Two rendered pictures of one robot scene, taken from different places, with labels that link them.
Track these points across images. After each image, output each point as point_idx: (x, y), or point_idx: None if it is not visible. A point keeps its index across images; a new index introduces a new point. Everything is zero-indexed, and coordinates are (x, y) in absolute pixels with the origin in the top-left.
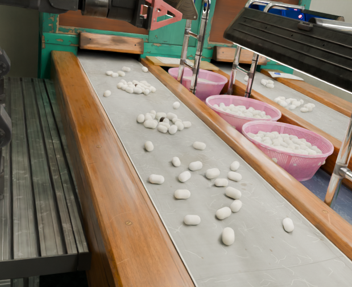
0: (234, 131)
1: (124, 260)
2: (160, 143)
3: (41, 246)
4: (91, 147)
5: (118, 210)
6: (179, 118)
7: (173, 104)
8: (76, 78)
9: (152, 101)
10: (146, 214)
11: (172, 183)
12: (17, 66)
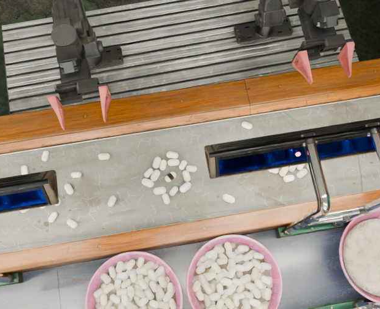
0: (142, 243)
1: None
2: (120, 168)
3: (17, 100)
4: (82, 111)
5: None
6: (194, 198)
7: (224, 194)
8: (277, 91)
9: (245, 175)
10: None
11: (46, 168)
12: None
